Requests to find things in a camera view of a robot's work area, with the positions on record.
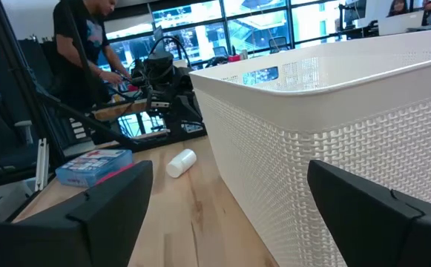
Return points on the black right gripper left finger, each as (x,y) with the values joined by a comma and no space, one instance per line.
(107,222)

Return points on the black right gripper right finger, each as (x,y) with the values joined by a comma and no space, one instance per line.
(367,230)

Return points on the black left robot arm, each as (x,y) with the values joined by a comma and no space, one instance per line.
(170,92)

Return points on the white perforated plastic basket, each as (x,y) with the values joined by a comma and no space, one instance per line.
(274,148)

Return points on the blue first aid box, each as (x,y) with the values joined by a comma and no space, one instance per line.
(89,167)

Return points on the white plastic strip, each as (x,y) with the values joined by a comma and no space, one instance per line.
(41,163)

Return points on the white pill bottle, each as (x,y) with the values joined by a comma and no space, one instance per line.
(181,163)

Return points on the wooden workbench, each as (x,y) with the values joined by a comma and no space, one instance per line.
(118,110)

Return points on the grey chair armrest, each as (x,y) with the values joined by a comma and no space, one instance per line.
(25,131)

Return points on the person's hand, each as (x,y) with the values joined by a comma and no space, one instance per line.
(113,77)

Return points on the black frame pole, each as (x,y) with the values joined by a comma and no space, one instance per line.
(22,74)

